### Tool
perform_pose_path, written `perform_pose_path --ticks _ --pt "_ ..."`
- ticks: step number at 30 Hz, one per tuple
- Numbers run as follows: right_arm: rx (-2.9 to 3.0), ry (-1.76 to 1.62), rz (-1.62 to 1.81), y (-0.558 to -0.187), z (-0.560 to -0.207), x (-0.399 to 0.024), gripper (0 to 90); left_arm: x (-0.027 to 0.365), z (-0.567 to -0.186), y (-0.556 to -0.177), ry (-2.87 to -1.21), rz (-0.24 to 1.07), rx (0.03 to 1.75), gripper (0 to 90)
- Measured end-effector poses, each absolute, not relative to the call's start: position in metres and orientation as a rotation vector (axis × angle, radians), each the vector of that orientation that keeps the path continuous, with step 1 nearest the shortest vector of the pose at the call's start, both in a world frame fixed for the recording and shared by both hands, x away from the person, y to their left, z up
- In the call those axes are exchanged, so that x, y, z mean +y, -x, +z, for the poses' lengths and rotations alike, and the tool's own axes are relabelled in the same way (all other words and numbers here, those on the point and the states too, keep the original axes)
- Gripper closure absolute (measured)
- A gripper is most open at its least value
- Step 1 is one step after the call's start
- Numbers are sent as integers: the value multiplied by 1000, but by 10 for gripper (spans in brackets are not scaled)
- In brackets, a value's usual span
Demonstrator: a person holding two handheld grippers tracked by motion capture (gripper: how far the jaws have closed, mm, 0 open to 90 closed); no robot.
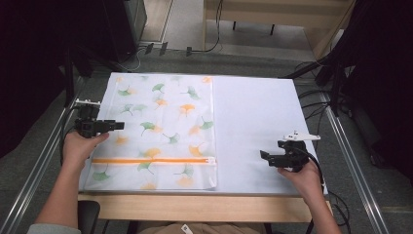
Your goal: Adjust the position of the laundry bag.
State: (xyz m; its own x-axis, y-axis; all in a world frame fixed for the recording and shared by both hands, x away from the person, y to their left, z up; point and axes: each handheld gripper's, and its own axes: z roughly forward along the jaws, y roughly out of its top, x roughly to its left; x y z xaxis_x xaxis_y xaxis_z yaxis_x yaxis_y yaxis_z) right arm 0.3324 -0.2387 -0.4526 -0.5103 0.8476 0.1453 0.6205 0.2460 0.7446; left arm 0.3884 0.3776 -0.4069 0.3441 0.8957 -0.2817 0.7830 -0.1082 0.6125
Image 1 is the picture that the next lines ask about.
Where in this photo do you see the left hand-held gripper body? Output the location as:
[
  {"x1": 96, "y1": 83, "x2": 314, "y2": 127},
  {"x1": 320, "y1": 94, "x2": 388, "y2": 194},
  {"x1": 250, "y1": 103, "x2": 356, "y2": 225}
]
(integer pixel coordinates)
[{"x1": 73, "y1": 98, "x2": 113, "y2": 139}]

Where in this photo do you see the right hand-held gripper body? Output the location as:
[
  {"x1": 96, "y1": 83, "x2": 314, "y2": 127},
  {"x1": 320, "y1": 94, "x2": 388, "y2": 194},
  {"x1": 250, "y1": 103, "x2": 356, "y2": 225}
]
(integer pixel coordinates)
[{"x1": 276, "y1": 130, "x2": 321, "y2": 174}]

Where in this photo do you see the leaf print mesh laundry bag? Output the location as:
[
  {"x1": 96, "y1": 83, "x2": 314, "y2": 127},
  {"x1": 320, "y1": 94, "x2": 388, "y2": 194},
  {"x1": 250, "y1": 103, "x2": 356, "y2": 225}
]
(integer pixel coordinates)
[{"x1": 83, "y1": 75, "x2": 218, "y2": 192}]

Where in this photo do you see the person's left hand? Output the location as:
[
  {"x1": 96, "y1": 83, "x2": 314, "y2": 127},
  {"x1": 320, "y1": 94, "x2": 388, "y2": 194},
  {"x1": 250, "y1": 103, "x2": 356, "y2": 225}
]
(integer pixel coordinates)
[{"x1": 61, "y1": 131, "x2": 110, "y2": 169}]

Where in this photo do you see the person's right hand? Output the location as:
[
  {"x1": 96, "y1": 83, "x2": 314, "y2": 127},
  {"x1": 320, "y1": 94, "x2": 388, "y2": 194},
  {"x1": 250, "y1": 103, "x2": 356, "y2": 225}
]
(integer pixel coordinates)
[{"x1": 277, "y1": 160, "x2": 324, "y2": 200}]

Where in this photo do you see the white table mat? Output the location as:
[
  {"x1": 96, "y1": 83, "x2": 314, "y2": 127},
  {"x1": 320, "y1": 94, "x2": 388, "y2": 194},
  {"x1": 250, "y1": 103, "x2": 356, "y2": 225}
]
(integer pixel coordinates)
[{"x1": 78, "y1": 71, "x2": 329, "y2": 196}]

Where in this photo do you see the wooden table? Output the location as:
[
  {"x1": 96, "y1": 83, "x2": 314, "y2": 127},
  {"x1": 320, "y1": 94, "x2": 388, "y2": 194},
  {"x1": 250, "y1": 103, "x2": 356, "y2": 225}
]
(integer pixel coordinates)
[{"x1": 77, "y1": 190, "x2": 333, "y2": 224}]

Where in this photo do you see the black chair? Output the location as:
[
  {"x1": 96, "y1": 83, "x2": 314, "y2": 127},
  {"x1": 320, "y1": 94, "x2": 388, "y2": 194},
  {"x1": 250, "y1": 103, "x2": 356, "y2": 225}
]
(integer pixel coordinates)
[{"x1": 77, "y1": 200, "x2": 101, "y2": 234}]

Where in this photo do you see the black curtain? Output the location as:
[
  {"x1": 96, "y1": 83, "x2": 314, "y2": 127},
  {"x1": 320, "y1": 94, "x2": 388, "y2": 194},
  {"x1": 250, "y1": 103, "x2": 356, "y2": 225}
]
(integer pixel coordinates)
[
  {"x1": 324, "y1": 0, "x2": 413, "y2": 186},
  {"x1": 0, "y1": 0, "x2": 138, "y2": 160}
]

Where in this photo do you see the grey sleeve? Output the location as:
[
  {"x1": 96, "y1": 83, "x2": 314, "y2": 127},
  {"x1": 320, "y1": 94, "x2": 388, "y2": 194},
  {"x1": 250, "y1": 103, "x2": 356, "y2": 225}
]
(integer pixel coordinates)
[{"x1": 26, "y1": 222, "x2": 82, "y2": 234}]

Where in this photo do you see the light wooden bench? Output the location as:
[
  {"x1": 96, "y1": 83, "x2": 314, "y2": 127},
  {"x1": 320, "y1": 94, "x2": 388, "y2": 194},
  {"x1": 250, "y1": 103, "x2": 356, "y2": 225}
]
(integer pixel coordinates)
[{"x1": 202, "y1": 0, "x2": 357, "y2": 60}]

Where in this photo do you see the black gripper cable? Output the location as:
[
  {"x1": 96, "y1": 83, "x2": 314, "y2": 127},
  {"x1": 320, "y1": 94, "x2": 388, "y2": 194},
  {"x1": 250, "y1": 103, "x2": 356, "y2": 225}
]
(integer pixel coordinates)
[{"x1": 291, "y1": 146, "x2": 326, "y2": 188}]

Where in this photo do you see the bundle of black floor cables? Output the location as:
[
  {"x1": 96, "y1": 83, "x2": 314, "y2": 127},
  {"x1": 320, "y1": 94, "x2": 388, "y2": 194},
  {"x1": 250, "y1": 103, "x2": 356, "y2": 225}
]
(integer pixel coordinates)
[{"x1": 293, "y1": 59, "x2": 354, "y2": 137}]

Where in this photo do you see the aluminium floor rail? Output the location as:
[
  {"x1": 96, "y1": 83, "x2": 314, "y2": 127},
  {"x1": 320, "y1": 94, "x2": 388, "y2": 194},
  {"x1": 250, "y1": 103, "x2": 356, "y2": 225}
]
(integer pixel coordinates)
[
  {"x1": 319, "y1": 92, "x2": 391, "y2": 234},
  {"x1": 0, "y1": 75, "x2": 88, "y2": 234}
]

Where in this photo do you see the black floor cable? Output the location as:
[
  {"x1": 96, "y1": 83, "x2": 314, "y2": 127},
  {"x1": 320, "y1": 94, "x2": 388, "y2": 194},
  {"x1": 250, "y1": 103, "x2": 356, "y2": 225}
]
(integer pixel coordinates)
[{"x1": 185, "y1": 0, "x2": 225, "y2": 58}]

